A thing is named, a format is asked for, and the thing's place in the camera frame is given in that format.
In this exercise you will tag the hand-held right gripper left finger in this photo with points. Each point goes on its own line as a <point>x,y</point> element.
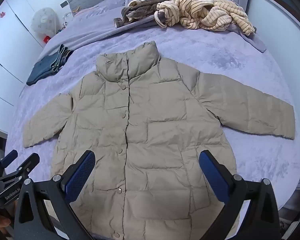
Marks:
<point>81,172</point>

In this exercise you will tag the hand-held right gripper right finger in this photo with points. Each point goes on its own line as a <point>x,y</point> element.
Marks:
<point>212,175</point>

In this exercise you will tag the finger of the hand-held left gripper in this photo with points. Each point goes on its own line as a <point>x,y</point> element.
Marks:
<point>27,163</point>
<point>8,158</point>

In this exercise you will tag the beige puffer jacket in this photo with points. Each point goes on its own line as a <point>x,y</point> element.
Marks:
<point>152,120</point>

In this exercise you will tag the white wardrobe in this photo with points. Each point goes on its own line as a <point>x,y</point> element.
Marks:
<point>4,62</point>

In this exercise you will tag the folded blue jeans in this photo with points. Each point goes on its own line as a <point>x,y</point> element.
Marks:
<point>46,66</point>

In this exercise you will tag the lavender bed blanket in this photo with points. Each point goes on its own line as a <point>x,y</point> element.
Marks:
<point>215,62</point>

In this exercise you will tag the grey purple garment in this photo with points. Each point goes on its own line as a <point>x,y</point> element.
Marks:
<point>255,42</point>

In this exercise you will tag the fan in white cover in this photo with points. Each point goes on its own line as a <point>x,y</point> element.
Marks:
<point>43,22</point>

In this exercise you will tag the cream striped fleece garment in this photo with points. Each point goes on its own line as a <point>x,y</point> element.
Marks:
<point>205,10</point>

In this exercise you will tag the brown fuzzy garment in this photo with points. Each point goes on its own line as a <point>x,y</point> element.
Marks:
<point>145,5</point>

